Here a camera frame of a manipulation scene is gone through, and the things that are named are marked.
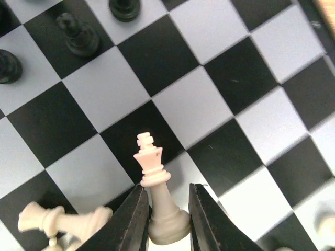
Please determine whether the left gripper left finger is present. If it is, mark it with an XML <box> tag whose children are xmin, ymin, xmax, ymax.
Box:
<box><xmin>79</xmin><ymin>185</ymin><xmax>149</xmax><ymax>251</ymax></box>

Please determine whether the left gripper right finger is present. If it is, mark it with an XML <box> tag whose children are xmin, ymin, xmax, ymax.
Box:
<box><xmin>188</xmin><ymin>184</ymin><xmax>261</xmax><ymax>251</ymax></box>

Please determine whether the white king chess piece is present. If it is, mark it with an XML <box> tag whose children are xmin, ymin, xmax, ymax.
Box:
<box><xmin>133</xmin><ymin>132</ymin><xmax>190</xmax><ymax>245</ymax></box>

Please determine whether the white queen chess piece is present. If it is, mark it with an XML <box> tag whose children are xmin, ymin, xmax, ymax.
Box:
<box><xmin>18</xmin><ymin>201</ymin><xmax>113</xmax><ymax>242</ymax></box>

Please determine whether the black silver chess board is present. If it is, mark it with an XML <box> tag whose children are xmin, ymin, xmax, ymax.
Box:
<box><xmin>1</xmin><ymin>1</ymin><xmax>334</xmax><ymax>250</ymax></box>

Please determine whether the black pawn chess piece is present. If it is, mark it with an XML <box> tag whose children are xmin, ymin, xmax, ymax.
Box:
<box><xmin>56</xmin><ymin>13</ymin><xmax>100</xmax><ymax>58</ymax></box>

